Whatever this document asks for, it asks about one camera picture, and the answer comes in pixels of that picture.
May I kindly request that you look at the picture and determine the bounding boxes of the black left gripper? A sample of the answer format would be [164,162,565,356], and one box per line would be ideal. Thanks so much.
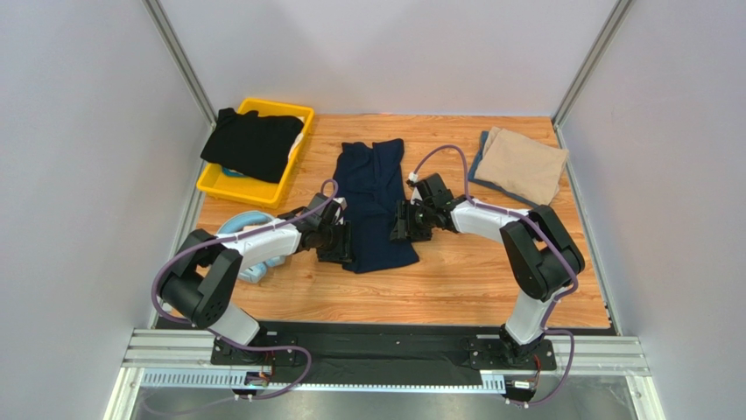
[316,219,357,264]

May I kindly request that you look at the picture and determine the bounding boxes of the navy t shirt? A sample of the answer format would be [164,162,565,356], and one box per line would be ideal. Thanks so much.
[333,138,419,274]

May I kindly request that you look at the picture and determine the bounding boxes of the light blue headphones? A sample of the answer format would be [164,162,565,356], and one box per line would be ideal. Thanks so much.
[217,210,286,284]

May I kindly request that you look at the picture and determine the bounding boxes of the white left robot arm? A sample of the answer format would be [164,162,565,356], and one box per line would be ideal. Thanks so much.
[151,217,352,350]

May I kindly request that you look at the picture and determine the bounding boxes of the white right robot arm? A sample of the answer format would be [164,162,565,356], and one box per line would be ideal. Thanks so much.
[390,195,586,348]

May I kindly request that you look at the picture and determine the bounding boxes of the yellow plastic bin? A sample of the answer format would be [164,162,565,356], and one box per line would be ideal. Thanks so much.
[196,98,314,208]

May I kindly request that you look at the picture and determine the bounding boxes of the beige folded t shirt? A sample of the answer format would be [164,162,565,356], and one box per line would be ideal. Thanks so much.
[476,127,569,206]

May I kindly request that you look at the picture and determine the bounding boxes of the black t shirt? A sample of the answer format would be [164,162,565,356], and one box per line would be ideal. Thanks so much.
[201,108,304,184]

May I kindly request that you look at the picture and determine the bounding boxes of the teal cloth in bin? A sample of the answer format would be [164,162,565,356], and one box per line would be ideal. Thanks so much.
[222,167,245,178]

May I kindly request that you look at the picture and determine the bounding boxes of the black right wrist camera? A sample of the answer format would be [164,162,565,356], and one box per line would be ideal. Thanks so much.
[407,172,454,205]

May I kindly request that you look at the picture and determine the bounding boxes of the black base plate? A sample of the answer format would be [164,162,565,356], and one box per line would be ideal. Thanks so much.
[210,321,558,386]

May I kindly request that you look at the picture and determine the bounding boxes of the aluminium frame rail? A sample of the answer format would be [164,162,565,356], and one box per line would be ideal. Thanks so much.
[105,322,663,419]

